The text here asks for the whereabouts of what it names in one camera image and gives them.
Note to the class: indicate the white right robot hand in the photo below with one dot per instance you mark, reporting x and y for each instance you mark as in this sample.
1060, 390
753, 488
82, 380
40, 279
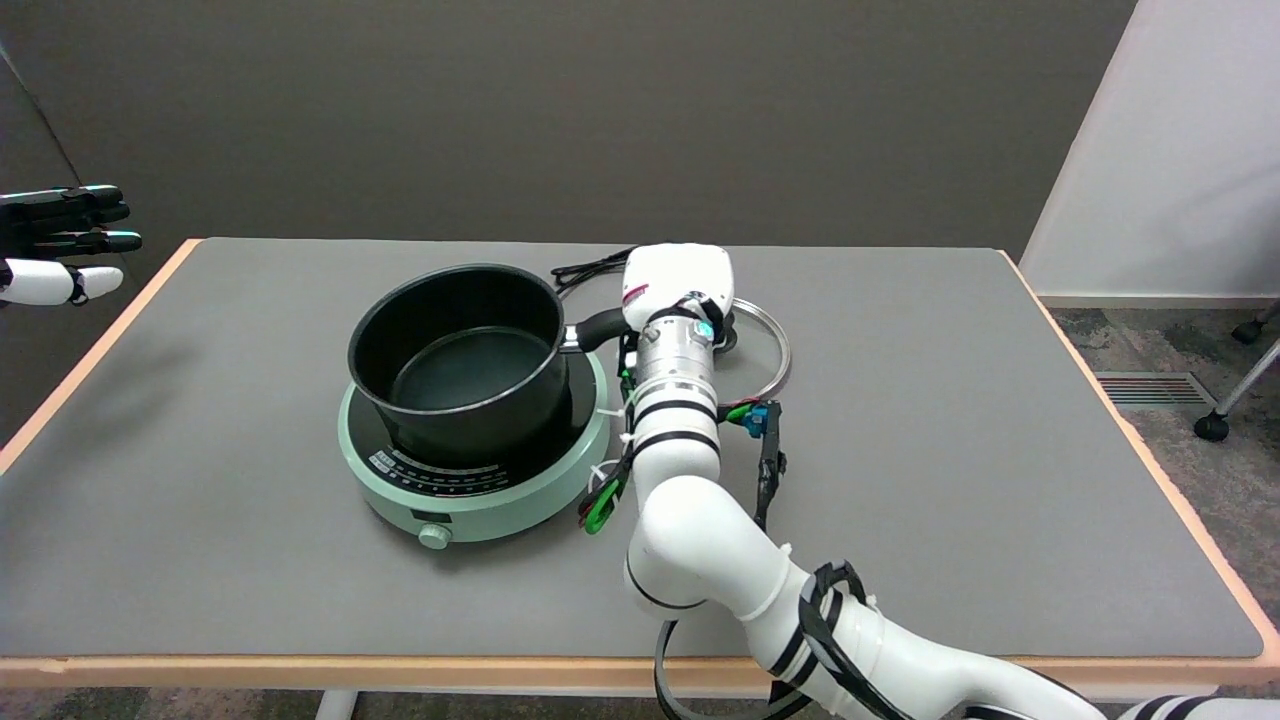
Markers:
675, 275

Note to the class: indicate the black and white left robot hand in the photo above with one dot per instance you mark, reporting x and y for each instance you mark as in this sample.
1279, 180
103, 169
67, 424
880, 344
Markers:
40, 280

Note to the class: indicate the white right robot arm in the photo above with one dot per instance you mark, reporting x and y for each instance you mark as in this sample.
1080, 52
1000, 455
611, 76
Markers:
690, 540

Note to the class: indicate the green round induction cooker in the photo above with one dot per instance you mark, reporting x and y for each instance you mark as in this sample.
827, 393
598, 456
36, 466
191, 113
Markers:
490, 500

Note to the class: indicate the glass lid with black knob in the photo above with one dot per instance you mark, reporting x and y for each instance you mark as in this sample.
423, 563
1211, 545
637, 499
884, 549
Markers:
780, 345

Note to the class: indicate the floor vent grille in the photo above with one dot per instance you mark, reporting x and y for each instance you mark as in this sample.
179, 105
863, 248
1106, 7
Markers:
1155, 390

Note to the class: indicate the white table leg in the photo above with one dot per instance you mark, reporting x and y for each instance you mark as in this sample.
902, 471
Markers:
335, 705

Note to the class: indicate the black caster wheel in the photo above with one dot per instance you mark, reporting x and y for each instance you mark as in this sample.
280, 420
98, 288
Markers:
1250, 330

